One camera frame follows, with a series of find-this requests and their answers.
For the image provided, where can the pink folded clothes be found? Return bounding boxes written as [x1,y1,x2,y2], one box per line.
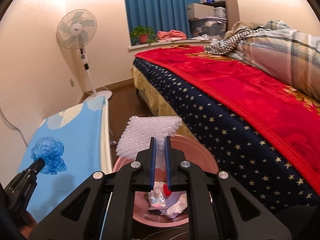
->
[157,30,187,42]

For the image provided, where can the beige star bed skirt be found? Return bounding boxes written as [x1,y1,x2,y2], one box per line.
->
[130,66,178,116]

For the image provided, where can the red plastic ball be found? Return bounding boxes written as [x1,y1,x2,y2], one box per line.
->
[163,184,172,198]

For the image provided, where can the blue plastic bubble wrap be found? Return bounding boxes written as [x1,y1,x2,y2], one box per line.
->
[30,137,67,175]

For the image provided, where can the potted green plant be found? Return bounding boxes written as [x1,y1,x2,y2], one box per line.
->
[130,25,156,44]

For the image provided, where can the pink plastic trash bin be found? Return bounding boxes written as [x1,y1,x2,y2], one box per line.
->
[112,134,220,229]

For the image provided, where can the red floral blanket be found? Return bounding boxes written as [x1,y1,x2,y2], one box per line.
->
[135,46,319,194]

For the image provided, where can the white standing fan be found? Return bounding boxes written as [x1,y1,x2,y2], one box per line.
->
[56,9,112,101]

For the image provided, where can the striped black white garment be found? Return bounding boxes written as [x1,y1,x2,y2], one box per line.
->
[204,27,265,55]

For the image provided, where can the person's left hand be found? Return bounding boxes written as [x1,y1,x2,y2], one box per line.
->
[18,211,37,239]

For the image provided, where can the beige plush toy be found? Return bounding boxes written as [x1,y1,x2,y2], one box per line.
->
[223,21,253,40]

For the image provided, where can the white tissue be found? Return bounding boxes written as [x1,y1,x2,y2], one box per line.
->
[165,200,187,217]

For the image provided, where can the navy star bed cover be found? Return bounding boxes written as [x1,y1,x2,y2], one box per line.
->
[133,58,319,213]

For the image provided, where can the plaid quilt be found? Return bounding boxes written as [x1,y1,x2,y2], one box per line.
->
[227,20,319,101]

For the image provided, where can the clear plastic storage bin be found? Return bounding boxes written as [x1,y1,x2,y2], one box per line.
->
[189,17,227,40]

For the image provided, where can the white foam bubble sheet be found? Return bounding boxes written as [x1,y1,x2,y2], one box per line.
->
[116,116,182,171]

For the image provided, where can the blue window curtain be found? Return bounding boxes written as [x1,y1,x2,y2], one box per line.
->
[125,0,199,37]

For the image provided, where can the grey wall cable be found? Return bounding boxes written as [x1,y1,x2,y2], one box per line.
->
[0,106,29,147]

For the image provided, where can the cardboard storage box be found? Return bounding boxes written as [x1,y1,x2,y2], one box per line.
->
[187,3,215,20]

